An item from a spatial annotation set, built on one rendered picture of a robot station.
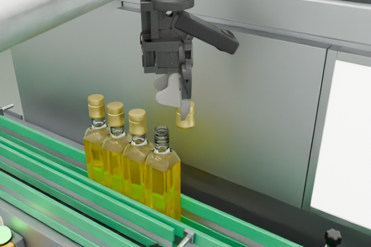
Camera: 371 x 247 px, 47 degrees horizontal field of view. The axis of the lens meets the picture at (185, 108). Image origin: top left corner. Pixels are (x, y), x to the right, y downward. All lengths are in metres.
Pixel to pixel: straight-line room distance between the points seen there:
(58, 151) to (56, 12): 0.77
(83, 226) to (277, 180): 0.41
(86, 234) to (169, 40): 0.45
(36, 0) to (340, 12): 0.48
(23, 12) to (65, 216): 0.60
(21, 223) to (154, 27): 0.59
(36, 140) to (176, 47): 0.65
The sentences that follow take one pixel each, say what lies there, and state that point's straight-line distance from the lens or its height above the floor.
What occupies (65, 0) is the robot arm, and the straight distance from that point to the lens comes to 0.44.
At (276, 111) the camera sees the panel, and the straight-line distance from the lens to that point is 0.82.
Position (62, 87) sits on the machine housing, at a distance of 1.26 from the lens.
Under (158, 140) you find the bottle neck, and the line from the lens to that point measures 0.82.
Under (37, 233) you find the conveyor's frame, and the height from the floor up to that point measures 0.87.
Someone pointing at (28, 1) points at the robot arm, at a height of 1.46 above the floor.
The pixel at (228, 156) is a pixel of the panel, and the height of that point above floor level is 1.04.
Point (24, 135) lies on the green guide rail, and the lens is 1.28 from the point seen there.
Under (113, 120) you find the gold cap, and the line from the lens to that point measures 0.88.
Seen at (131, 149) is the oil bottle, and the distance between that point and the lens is 0.87.
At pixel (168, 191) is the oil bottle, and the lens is 0.87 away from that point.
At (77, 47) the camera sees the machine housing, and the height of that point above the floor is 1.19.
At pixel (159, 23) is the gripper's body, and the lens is 0.70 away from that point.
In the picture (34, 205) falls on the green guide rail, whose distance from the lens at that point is 1.04.
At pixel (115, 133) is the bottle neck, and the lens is 0.90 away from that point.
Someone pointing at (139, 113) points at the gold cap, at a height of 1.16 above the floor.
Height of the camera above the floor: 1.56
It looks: 28 degrees down
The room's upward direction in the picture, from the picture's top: straight up
